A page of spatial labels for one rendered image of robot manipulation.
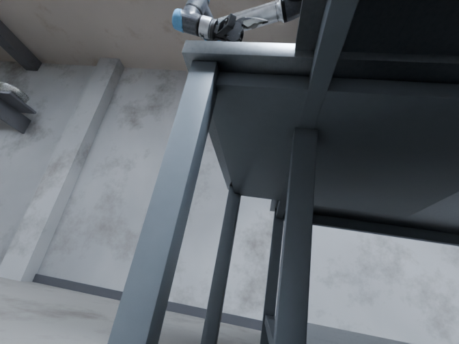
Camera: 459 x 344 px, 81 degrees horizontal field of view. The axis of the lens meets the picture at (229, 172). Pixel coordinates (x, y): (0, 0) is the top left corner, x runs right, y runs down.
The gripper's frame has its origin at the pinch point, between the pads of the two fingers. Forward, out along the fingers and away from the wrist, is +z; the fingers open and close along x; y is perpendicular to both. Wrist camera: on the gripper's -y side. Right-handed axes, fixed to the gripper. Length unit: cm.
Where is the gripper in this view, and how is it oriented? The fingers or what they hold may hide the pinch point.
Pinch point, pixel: (262, 40)
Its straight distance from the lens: 110.6
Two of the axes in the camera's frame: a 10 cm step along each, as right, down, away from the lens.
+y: 0.8, -0.4, 10.0
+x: -2.9, 9.5, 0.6
